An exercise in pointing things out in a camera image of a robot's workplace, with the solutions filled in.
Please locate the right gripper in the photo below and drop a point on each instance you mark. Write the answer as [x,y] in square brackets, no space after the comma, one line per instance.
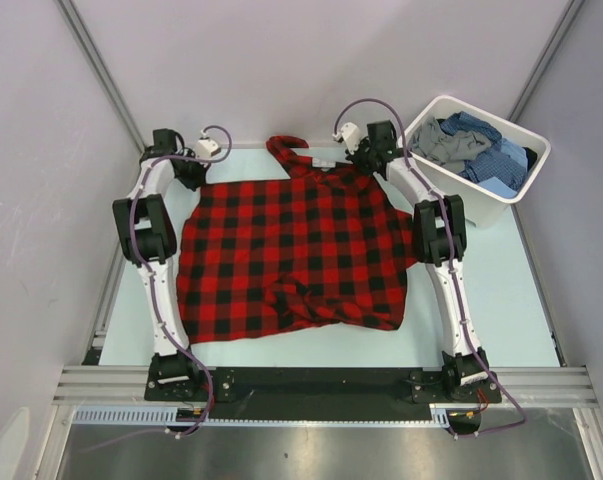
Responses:
[355,158]

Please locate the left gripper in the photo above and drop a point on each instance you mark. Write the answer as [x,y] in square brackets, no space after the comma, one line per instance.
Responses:
[199,178]

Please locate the red black plaid shirt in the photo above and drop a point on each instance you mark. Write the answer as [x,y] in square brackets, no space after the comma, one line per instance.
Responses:
[317,248]

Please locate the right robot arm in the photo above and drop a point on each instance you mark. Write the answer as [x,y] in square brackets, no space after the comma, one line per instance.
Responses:
[439,241]

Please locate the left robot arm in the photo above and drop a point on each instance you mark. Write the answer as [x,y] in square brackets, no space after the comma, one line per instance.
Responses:
[148,241]

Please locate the grey shirt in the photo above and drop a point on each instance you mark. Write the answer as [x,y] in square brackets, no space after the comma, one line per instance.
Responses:
[452,152]

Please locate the white plastic bin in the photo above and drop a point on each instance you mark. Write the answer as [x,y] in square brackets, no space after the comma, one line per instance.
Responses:
[482,207]

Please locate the blue checked shirt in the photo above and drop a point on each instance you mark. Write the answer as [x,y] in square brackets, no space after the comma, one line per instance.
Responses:
[463,121]

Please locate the light blue shirt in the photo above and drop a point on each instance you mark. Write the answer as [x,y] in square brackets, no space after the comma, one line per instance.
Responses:
[502,169]

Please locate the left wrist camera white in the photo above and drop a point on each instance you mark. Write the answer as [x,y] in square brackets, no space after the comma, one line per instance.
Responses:
[206,148]

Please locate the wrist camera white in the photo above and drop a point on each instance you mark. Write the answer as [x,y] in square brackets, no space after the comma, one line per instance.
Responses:
[350,135]
[206,148]

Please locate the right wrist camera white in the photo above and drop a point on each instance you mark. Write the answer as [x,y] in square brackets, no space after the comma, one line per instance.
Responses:
[350,135]

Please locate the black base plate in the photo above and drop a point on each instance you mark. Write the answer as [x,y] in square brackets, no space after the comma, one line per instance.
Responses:
[327,394]

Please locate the aluminium frame rail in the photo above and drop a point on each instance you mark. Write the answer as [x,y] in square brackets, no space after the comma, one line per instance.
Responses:
[553,387]

